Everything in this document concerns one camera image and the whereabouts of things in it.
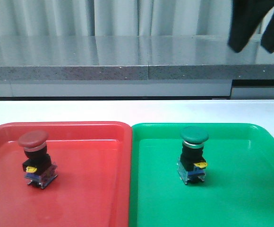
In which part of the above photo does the green mushroom push button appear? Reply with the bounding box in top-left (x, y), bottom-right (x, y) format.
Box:
top-left (177, 126), bottom-right (209, 185)

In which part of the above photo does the red mushroom push button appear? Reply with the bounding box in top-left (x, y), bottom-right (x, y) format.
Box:
top-left (17, 130), bottom-right (58, 189)

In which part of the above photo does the green plastic tray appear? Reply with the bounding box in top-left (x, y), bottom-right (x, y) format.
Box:
top-left (129, 123), bottom-right (274, 227)

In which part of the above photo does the red plastic tray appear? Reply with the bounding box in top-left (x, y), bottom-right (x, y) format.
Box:
top-left (0, 122), bottom-right (132, 227)

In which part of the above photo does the grey speckled stone counter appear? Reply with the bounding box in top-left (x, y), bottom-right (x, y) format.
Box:
top-left (0, 34), bottom-right (274, 98)

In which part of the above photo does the white pleated curtain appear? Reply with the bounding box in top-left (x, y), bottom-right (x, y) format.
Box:
top-left (0, 0), bottom-right (274, 37)

